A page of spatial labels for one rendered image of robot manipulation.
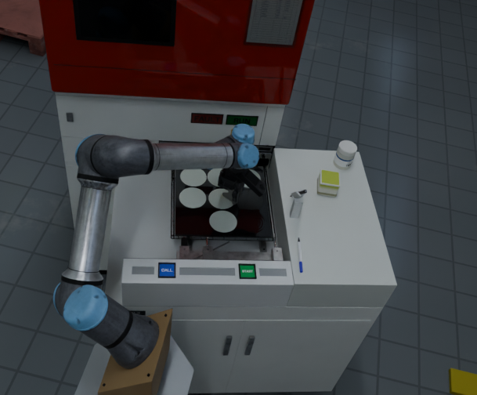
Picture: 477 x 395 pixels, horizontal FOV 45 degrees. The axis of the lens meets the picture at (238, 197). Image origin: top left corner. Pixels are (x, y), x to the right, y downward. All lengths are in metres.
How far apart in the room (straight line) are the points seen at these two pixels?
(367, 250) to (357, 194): 0.26
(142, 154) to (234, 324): 0.80
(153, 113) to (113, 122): 0.15
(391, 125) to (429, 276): 1.22
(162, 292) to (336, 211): 0.69
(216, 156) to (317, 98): 2.54
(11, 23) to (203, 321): 2.90
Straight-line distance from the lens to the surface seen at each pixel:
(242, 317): 2.05
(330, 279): 1.94
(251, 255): 2.03
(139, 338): 1.62
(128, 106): 2.12
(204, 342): 2.20
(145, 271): 1.88
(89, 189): 1.66
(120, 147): 1.55
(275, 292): 1.93
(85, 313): 1.55
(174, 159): 1.60
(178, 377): 1.86
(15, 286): 3.04
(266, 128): 2.21
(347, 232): 2.08
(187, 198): 2.14
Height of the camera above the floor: 2.52
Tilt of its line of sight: 49 degrees down
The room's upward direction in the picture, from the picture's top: 11 degrees clockwise
